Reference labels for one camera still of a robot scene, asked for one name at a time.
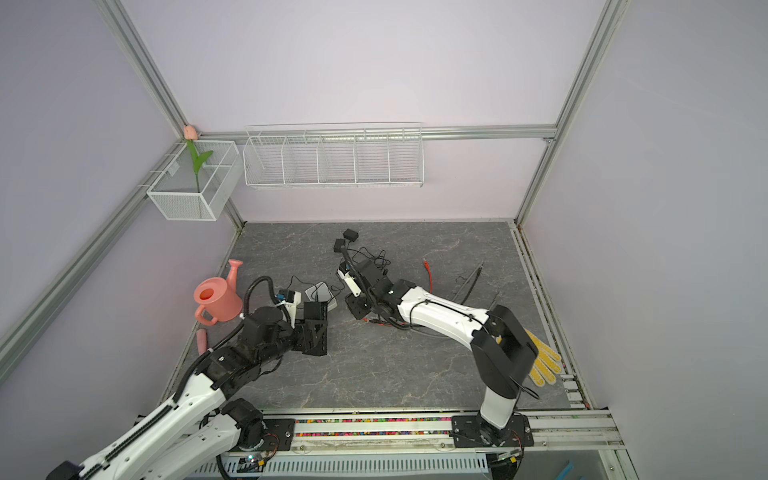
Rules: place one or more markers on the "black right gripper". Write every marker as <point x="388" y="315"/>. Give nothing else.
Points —
<point x="355" y="307"/>

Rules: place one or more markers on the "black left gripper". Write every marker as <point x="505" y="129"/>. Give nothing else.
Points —
<point x="300" y="330"/>

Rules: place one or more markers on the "black network switch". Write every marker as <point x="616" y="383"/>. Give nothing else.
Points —
<point x="315" y="328"/>

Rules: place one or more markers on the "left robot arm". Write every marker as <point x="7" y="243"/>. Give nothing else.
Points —
<point x="203" y="418"/>

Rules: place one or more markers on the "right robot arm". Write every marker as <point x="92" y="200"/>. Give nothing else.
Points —
<point x="503" y="351"/>

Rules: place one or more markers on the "black power adapter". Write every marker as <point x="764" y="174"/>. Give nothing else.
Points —
<point x="350" y="235"/>
<point x="340" y="245"/>

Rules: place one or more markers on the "pink watering can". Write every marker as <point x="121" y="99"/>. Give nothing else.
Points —
<point x="217" y="298"/>

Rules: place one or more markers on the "purple garden trowel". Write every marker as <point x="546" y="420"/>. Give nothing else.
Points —
<point x="201" y="341"/>

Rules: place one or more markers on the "yellow work glove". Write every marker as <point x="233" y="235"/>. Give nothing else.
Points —
<point x="548" y="364"/>

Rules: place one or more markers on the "artificial tulip flower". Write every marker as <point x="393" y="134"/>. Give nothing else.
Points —
<point x="198" y="158"/>

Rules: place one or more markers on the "long white wire basket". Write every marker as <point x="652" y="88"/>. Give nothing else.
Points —
<point x="334" y="155"/>

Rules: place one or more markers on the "small white wire basket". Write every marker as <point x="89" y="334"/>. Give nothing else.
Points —
<point x="174" y="190"/>

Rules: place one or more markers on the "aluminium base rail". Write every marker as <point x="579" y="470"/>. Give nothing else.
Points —
<point x="324" y="443"/>

